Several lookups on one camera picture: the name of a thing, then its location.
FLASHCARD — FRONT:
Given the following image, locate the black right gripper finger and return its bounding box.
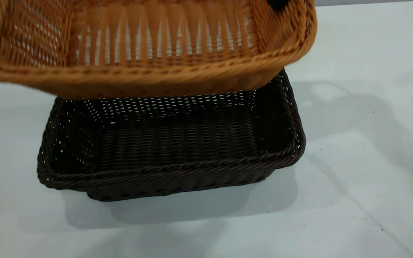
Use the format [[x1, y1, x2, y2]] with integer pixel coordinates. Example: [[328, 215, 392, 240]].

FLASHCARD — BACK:
[[267, 0, 289, 10]]

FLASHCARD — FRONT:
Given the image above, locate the orange woven wicker basket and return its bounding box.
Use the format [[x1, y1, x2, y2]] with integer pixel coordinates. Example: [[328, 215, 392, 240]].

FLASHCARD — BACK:
[[0, 0, 317, 99]]

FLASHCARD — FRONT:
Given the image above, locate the black woven wicker basket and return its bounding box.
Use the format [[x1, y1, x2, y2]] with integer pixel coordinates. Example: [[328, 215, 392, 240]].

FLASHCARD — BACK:
[[37, 69, 306, 202]]

